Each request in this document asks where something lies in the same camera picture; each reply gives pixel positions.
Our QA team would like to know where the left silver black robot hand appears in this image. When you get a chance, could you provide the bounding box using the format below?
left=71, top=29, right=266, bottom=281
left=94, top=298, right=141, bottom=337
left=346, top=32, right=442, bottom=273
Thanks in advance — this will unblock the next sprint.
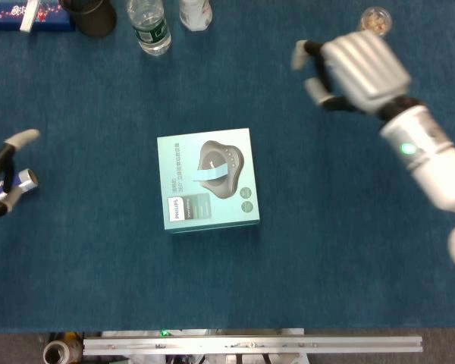
left=0, top=128, right=42, bottom=224

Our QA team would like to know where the black mesh pen holder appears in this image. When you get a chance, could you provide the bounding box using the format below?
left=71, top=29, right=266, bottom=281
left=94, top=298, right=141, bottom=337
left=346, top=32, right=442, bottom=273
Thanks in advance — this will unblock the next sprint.
left=58, top=0, right=118, bottom=38

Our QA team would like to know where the silver blue-print foil roll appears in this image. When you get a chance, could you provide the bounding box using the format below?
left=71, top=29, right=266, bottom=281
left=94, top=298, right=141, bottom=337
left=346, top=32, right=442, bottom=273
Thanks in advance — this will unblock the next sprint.
left=0, top=169, right=39, bottom=200

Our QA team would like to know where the small teal paper scrap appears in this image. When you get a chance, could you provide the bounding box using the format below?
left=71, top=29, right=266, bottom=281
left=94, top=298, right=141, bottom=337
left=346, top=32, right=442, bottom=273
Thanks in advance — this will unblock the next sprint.
left=191, top=163, right=229, bottom=183

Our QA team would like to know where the dark blue floral box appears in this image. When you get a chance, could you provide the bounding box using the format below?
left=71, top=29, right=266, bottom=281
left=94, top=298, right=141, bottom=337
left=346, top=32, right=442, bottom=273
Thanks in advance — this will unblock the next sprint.
left=0, top=0, right=76, bottom=33

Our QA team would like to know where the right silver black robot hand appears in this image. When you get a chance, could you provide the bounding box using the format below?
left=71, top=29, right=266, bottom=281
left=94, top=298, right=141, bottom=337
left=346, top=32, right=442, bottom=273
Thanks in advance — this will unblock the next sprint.
left=290, top=30, right=420, bottom=121

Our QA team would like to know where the clear green-label water bottle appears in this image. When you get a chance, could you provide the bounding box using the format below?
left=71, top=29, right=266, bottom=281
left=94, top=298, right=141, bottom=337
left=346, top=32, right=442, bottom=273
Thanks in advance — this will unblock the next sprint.
left=124, top=0, right=173, bottom=57

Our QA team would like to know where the white printed plastic bottle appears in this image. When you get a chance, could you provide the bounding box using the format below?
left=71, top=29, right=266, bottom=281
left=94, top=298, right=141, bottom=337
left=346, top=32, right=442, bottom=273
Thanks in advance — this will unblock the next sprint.
left=179, top=0, right=213, bottom=32

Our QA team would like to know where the brown tape roll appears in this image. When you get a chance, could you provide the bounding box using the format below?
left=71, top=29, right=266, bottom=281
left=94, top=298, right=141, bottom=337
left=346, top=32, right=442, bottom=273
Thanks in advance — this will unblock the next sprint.
left=42, top=339, right=80, bottom=364

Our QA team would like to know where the aluminium profile rail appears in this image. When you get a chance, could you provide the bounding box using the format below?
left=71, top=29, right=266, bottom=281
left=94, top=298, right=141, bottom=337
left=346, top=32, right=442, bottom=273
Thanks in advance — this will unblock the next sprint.
left=83, top=334, right=423, bottom=356

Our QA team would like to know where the white rectangular stick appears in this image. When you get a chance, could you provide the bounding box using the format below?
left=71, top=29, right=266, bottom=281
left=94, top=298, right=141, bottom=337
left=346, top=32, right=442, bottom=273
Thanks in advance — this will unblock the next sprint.
left=19, top=0, right=39, bottom=33

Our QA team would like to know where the clear snack jar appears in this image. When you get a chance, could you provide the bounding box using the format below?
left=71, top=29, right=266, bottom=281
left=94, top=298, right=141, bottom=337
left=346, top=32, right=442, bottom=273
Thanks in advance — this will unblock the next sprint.
left=358, top=6, right=393, bottom=37

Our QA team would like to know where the teal Philips product box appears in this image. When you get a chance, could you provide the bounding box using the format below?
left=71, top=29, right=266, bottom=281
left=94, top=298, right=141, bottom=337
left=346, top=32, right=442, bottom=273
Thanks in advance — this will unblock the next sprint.
left=156, top=127, right=261, bottom=235

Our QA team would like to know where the blue felt table cloth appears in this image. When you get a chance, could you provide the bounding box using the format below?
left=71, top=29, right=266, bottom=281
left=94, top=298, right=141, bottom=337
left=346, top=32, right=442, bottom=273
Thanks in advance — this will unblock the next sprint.
left=0, top=0, right=455, bottom=334

